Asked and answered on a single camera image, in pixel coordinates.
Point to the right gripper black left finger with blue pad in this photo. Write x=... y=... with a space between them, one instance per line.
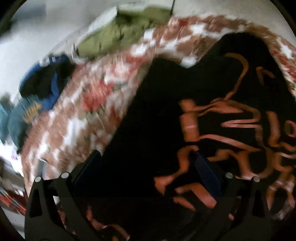
x=54 y=211

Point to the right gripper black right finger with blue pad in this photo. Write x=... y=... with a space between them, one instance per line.
x=234 y=207

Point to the black hoodie orange print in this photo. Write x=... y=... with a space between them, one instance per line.
x=234 y=102

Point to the floral brown red blanket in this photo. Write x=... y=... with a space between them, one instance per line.
x=96 y=100

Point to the teal printed garment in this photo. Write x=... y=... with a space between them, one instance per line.
x=17 y=119

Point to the blue folded garment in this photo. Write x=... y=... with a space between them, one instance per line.
x=46 y=80

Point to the olive green garment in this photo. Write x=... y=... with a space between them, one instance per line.
x=127 y=28

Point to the white sheet under green garment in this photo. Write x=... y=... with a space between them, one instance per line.
x=101 y=21

